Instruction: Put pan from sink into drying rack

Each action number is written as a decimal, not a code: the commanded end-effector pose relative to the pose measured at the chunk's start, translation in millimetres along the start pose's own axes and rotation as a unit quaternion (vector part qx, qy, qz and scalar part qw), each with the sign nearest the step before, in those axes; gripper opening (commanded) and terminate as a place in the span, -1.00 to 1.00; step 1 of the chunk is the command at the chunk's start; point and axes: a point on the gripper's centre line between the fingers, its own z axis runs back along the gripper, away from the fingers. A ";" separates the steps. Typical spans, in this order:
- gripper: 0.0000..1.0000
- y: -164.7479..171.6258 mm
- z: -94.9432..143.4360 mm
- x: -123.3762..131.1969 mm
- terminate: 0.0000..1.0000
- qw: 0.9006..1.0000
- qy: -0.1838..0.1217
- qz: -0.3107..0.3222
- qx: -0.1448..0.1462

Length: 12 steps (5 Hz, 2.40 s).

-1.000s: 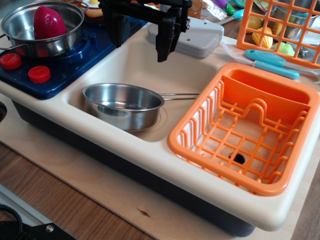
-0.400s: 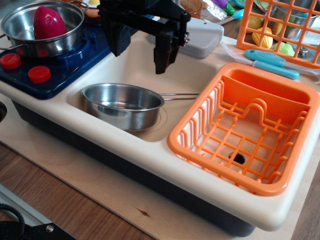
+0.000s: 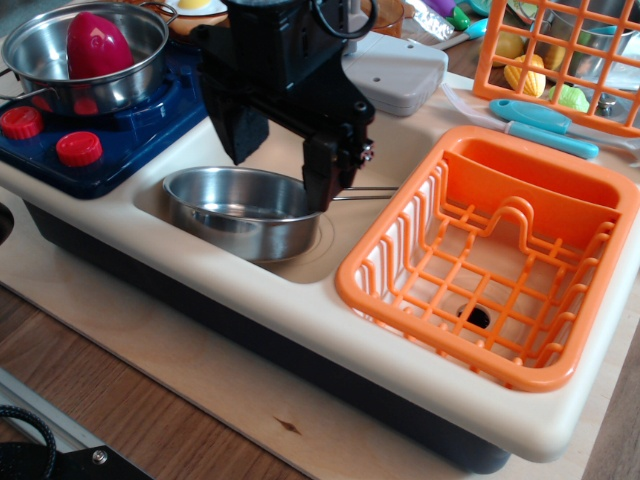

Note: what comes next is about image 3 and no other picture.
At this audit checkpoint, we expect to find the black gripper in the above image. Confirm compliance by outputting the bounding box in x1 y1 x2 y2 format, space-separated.
190 22 375 212

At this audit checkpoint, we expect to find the small steel frying pan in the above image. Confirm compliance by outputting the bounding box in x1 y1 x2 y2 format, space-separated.
162 166 400 264

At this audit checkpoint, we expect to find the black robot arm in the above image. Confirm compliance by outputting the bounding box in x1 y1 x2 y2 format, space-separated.
190 1 377 211

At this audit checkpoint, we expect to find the amber glass toy pan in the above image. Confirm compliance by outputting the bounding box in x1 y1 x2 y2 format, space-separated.
146 1 405 44

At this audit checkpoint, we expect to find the cream toy sink unit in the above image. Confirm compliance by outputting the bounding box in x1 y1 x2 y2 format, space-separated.
1 119 639 479

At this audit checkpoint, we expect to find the orange plastic drying rack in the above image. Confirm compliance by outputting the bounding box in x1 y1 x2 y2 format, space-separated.
335 126 639 393

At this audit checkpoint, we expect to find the grey toy faucet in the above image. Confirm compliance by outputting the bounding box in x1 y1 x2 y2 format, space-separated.
342 1 448 117

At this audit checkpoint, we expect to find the toy fried egg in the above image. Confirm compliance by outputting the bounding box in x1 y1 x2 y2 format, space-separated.
164 0 227 17

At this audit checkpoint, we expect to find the blue toy stove top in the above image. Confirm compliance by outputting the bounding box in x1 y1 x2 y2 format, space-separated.
1 41 208 199

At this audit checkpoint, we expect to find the right red stove knob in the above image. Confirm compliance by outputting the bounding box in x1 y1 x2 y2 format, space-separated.
55 131 103 167

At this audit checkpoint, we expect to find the red stove knob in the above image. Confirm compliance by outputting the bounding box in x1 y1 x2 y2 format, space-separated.
1 106 44 140
55 131 103 167

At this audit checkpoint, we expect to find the magenta toy sweet potato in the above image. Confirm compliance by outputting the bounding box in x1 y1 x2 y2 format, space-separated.
67 11 134 80

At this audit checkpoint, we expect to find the purple toy eggplant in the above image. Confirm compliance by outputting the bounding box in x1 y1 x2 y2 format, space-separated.
424 0 471 31

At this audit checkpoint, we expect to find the teal toy utensil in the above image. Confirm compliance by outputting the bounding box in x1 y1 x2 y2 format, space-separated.
505 121 599 160

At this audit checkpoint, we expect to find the yellow toy lemon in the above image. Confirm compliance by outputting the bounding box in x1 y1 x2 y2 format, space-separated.
492 31 524 68

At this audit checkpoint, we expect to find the yellow toy corn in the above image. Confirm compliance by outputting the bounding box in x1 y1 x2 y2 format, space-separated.
503 54 546 98

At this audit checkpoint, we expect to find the left red stove knob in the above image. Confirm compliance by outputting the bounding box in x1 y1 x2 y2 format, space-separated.
1 106 44 140

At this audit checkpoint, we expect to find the plywood base board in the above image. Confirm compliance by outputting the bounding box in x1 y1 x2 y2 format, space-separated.
0 189 640 480

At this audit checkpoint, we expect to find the green toy vegetable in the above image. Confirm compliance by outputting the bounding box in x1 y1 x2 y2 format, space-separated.
547 85 590 113

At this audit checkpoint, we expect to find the orange grid basket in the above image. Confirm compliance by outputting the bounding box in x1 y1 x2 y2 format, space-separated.
473 1 639 138

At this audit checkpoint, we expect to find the steel pot with handles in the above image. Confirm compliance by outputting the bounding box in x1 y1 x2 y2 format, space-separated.
2 1 177 117

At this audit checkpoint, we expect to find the teal handled toy knife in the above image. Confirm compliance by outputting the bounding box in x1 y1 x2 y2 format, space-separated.
489 99 639 152

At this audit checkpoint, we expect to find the black bracket with screw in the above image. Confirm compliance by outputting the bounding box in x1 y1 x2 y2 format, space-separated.
34 445 152 480

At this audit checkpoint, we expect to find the black braided cable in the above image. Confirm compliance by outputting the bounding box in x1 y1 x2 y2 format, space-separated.
0 405 57 480

